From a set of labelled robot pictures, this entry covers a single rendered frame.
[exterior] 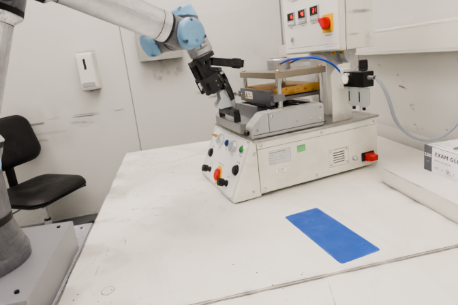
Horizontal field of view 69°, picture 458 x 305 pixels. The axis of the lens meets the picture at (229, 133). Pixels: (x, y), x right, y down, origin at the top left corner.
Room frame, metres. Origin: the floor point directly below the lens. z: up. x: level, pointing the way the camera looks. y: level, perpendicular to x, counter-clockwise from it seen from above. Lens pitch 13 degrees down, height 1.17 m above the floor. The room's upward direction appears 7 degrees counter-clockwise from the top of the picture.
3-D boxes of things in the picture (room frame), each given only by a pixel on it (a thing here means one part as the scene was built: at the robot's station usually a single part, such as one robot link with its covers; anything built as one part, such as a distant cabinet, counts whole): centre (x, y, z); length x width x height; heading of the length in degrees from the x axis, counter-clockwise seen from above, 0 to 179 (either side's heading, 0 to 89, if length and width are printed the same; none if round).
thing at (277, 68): (1.15, -0.23, 1.08); 0.31 x 0.24 x 0.13; 20
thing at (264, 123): (1.00, -0.17, 0.97); 0.26 x 0.05 x 0.07; 110
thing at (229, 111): (1.09, -0.01, 0.99); 0.15 x 0.02 x 0.04; 20
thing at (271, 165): (1.14, -0.19, 0.84); 0.53 x 0.37 x 0.17; 110
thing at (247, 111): (1.13, -0.14, 0.97); 0.30 x 0.22 x 0.08; 110
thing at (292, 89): (1.15, -0.20, 1.07); 0.22 x 0.17 x 0.10; 20
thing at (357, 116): (1.17, -0.23, 0.93); 0.46 x 0.35 x 0.01; 110
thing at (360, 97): (0.99, -0.39, 1.05); 0.15 x 0.05 x 0.15; 20
